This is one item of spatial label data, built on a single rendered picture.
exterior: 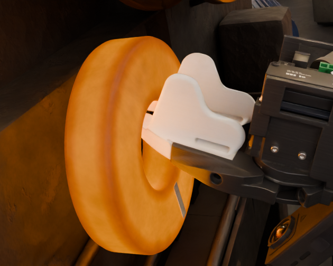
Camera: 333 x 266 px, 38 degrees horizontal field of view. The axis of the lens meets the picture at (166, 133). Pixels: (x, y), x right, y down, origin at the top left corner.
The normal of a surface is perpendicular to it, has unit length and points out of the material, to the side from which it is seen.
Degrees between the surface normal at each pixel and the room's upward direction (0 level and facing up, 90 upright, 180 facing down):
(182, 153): 90
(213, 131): 90
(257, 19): 22
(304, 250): 87
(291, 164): 91
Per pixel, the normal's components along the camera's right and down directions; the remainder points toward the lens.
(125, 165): 0.92, -0.02
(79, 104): -0.37, -0.32
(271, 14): -0.18, -0.88
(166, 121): -0.39, 0.48
